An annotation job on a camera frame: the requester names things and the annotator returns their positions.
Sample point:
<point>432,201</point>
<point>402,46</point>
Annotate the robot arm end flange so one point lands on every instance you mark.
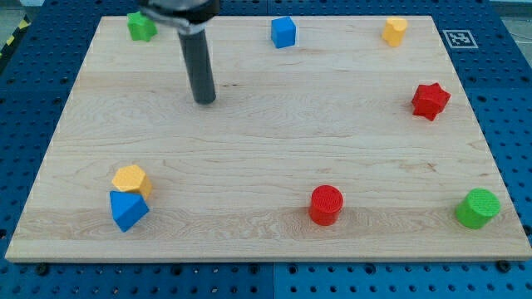
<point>187,16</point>

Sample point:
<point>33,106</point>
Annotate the light wooden board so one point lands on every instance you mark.
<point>232,181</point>

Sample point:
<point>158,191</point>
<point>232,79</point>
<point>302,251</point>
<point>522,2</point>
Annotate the blue cube block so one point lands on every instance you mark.
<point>283,32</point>

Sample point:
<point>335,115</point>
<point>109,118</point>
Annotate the red cylinder block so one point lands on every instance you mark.
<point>326,205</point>

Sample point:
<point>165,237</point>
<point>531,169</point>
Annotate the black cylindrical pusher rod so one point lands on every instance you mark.
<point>196,55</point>

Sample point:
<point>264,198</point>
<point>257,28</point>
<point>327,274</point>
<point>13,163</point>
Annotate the yellow hexagon block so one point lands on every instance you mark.
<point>133,179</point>

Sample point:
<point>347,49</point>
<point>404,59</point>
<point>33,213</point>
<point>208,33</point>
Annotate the blue triangle block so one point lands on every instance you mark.
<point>127,209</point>

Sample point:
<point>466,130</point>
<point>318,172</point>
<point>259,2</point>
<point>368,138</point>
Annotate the red star block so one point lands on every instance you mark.
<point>429,101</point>

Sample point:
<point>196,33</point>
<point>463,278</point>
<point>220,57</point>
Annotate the green star block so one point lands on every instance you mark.
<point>140,27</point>

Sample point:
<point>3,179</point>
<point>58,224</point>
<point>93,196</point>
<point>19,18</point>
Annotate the yellow heart block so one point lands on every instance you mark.
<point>394,31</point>

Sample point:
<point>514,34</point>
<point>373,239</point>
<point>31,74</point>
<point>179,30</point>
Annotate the green cylinder block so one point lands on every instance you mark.
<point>477,208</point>

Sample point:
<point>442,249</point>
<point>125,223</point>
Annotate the white fiducial marker tag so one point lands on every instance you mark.
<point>460,39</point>

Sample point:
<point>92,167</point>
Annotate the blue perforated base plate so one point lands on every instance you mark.
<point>39,76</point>

